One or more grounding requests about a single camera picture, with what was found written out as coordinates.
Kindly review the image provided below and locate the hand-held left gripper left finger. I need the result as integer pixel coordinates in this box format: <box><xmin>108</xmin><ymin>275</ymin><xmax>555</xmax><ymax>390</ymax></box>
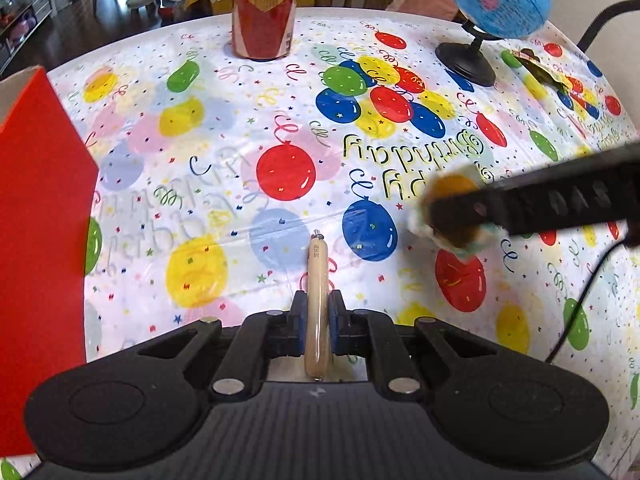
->
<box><xmin>132</xmin><ymin>290</ymin><xmax>308</xmax><ymax>401</ymax></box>

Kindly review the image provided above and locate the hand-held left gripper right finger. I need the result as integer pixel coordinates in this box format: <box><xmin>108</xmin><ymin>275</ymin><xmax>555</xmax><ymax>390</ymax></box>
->
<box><xmin>327</xmin><ymin>290</ymin><xmax>501</xmax><ymax>401</ymax></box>

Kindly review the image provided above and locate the blue globe on black stand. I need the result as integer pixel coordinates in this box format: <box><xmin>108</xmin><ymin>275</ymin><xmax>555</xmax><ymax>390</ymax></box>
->
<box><xmin>434</xmin><ymin>0</ymin><xmax>552</xmax><ymax>88</ymax></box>

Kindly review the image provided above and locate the balloon print tablecloth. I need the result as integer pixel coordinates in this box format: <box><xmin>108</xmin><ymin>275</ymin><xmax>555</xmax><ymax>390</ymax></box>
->
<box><xmin>47</xmin><ymin>7</ymin><xmax>640</xmax><ymax>480</ymax></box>

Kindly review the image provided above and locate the storage shelf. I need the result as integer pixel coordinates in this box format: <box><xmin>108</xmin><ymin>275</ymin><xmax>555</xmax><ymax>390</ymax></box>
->
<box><xmin>0</xmin><ymin>0</ymin><xmax>56</xmax><ymax>61</ymax></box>

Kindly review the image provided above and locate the clear brown round candy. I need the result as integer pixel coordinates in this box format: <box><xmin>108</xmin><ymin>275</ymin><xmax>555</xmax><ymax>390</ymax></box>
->
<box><xmin>407</xmin><ymin>165</ymin><xmax>503</xmax><ymax>261</ymax></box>

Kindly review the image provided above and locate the gold wrapped candy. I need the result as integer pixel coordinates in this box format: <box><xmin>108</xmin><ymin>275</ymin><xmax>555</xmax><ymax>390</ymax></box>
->
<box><xmin>515</xmin><ymin>47</ymin><xmax>571</xmax><ymax>93</ymax></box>

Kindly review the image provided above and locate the thin black cable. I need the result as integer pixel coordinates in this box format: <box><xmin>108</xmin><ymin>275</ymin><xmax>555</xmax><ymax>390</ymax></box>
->
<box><xmin>544</xmin><ymin>237</ymin><xmax>633</xmax><ymax>365</ymax></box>

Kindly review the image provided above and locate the red and gold snack canister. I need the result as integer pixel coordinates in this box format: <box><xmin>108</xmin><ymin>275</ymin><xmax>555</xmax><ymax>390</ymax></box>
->
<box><xmin>231</xmin><ymin>0</ymin><xmax>299</xmax><ymax>61</ymax></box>

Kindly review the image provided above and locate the thick black cable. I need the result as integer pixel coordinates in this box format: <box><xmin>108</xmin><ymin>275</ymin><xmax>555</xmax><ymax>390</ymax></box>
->
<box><xmin>577</xmin><ymin>0</ymin><xmax>640</xmax><ymax>51</ymax></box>

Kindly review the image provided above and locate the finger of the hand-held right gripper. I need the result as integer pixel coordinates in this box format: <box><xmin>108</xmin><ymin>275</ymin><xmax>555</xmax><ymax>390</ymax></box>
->
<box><xmin>427</xmin><ymin>140</ymin><xmax>640</xmax><ymax>238</ymax></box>

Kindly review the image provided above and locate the red and white cardboard box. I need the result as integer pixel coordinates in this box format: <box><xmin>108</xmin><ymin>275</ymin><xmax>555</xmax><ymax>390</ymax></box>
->
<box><xmin>0</xmin><ymin>65</ymin><xmax>103</xmax><ymax>458</ymax></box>

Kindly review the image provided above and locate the beige sausage stick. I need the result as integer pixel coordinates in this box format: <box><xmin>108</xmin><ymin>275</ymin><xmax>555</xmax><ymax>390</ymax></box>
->
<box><xmin>304</xmin><ymin>230</ymin><xmax>333</xmax><ymax>378</ymax></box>

